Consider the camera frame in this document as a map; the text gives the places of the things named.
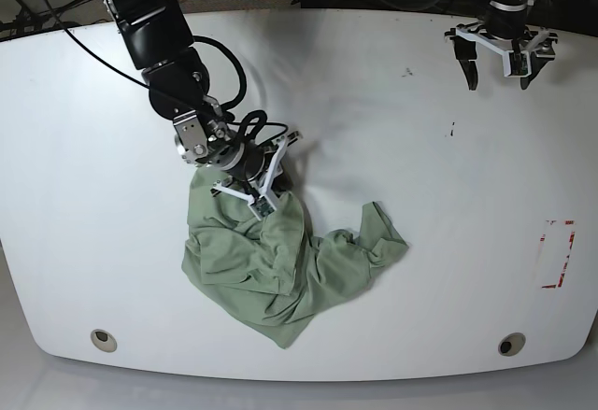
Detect right table grommet hole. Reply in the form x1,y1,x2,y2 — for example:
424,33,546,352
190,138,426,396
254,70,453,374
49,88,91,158
498,332,526,357

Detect red tape rectangle marking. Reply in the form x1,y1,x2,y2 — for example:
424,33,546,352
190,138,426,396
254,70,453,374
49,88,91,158
535,219,576,290

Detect table grommet hole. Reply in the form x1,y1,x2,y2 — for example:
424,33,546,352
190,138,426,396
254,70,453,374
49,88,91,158
90,329,118,353
498,332,526,357

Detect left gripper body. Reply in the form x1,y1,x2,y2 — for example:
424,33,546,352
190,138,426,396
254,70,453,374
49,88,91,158
445,21,558,58

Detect black tripod legs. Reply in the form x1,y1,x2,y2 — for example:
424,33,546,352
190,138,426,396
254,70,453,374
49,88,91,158
1,0,93,42

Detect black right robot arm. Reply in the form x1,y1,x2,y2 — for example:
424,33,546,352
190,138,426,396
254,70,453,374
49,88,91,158
104,0,292,196

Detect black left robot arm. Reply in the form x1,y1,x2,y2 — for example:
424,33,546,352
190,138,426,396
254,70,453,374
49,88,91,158
445,0,558,91

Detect left table grommet hole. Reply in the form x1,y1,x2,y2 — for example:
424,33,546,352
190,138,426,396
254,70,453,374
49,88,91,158
90,329,118,353

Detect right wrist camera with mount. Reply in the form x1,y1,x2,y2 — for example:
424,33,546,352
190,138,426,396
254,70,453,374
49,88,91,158
227,147,287,220

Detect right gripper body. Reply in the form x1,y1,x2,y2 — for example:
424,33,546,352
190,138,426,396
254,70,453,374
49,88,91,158
223,141,278,193

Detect green T-shirt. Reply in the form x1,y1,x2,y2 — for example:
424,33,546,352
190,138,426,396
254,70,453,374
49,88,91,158
181,168,408,348

